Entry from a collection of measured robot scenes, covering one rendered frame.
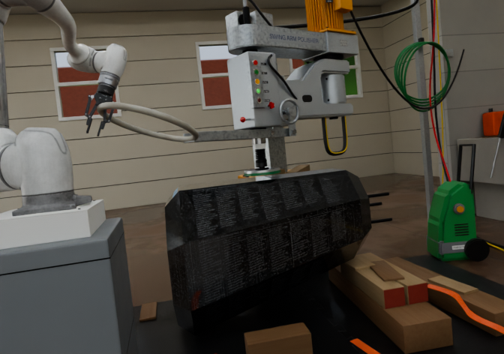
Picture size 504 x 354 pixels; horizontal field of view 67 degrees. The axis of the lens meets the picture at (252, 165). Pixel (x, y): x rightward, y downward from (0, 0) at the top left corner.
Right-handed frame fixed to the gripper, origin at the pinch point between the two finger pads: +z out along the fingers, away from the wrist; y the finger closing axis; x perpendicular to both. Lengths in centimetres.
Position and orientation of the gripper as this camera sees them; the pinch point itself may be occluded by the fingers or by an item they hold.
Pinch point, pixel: (94, 127)
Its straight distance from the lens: 192.6
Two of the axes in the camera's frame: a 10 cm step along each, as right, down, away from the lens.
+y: 9.1, 2.6, 3.3
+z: -2.1, 9.6, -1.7
